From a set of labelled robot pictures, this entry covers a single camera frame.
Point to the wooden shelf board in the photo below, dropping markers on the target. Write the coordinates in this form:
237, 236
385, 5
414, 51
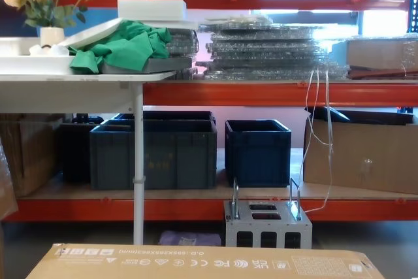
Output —
196, 192

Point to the white table with round leg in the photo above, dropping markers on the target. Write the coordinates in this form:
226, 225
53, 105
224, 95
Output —
65, 91

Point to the bubble-wrapped cardboard box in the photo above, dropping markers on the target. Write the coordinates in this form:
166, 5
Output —
382, 52

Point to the long printed cardboard carton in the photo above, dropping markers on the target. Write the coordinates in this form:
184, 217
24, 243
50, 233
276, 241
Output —
196, 264

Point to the clear plastic wrap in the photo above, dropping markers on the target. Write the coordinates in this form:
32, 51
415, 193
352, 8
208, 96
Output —
6, 187

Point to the large grey plastic crate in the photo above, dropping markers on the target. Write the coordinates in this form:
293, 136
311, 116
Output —
170, 158

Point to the brown wooden boards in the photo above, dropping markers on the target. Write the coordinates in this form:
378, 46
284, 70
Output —
382, 74

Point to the purple cloth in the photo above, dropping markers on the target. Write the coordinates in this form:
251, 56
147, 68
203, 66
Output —
189, 238

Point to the small white round pieces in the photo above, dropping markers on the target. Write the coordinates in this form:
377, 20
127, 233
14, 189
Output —
49, 50

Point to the open brown cardboard box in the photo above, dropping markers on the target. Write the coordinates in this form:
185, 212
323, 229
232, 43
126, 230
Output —
29, 155

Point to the grey shallow tray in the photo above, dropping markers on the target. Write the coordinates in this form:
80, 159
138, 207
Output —
147, 65

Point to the small stack of clear trays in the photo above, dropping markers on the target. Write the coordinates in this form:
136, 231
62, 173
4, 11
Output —
183, 42

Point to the stack of bubble-wrapped panels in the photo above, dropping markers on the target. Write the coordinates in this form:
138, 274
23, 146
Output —
267, 50

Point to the orange steel storage rack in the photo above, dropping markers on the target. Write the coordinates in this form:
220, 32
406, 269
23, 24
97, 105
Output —
228, 94

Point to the thick white foam block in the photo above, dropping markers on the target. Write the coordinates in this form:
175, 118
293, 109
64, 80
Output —
151, 9

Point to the large cardboard box with flaps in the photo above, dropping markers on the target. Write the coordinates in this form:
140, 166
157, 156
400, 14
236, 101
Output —
359, 158

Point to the green cloth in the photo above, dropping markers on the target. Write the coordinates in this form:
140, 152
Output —
130, 42

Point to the blue plastic crate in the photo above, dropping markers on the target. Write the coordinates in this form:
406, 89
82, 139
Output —
258, 158

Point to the white ceramic vase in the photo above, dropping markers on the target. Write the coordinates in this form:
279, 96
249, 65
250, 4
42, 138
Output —
51, 35

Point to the blue perforated steel post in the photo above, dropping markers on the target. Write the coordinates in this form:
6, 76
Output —
413, 8

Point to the flat white foam tray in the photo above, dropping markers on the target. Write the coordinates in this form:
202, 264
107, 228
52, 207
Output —
32, 63

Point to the thin white foam board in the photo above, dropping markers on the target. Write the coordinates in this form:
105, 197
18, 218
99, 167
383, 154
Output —
98, 32

